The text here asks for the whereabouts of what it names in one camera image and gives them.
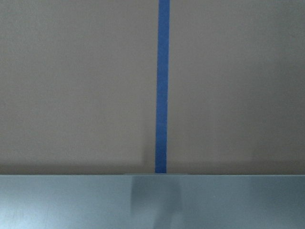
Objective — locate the long blue tape strip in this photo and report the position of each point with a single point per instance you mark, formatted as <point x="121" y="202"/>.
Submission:
<point x="162" y="87"/>

